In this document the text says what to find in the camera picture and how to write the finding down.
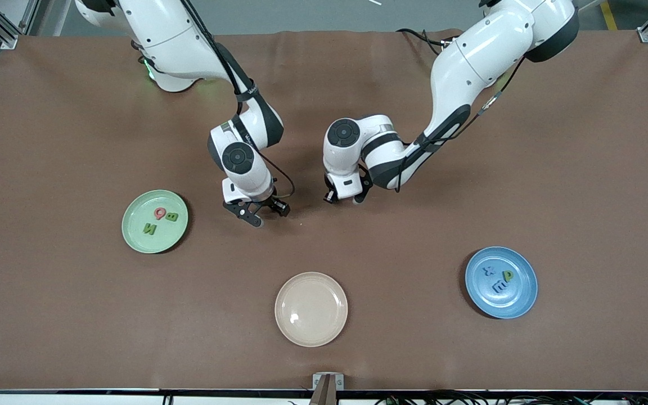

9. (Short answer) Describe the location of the beige plate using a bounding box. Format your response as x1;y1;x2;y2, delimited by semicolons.
274;272;349;348

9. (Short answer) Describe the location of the green plate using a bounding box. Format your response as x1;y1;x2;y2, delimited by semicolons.
121;190;189;254

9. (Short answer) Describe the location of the blue plate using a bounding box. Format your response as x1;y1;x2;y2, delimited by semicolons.
465;246;538;320

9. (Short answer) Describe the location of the brown table cover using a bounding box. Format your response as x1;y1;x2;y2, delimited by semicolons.
0;29;648;392

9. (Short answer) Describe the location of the black arm base cable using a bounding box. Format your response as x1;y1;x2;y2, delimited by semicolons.
396;27;444;56

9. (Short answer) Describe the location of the grey metal mount bracket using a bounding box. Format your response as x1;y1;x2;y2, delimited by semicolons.
312;372;345;391

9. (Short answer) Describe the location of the tan camera pole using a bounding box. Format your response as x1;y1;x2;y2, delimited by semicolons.
309;375;338;405

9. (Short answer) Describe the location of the white table edge rail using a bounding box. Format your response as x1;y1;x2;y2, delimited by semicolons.
0;391;648;405

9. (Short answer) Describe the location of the black cable bundle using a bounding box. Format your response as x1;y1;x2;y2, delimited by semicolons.
375;388;648;405

